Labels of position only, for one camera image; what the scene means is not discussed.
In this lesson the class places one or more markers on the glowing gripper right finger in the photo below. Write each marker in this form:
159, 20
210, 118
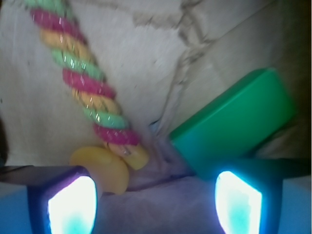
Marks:
247, 194

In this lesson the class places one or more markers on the green rectangular block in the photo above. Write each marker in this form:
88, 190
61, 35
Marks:
235, 122

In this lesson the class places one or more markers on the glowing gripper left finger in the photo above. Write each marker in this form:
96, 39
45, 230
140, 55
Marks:
62, 200

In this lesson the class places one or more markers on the brown paper bag tray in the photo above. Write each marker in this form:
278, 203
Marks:
137, 44

